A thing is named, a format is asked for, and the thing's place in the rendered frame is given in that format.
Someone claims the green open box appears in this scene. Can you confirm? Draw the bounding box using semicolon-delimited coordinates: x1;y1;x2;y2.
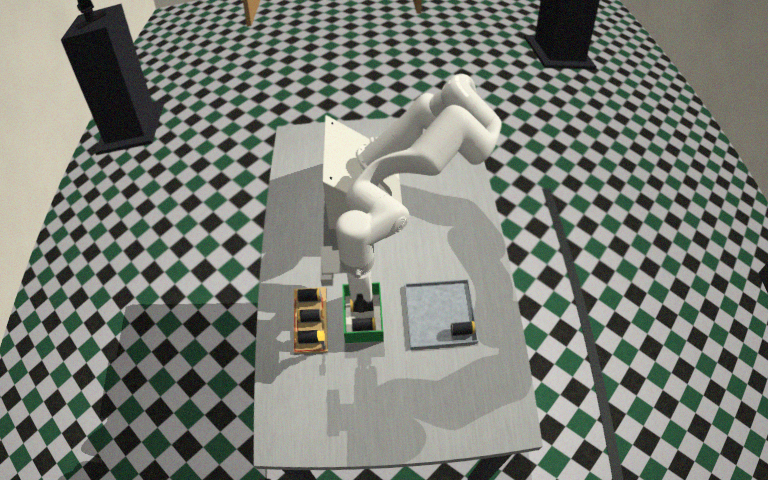
342;282;384;344

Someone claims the tan flat circuit board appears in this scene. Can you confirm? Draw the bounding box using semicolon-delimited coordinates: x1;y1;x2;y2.
294;287;328;353

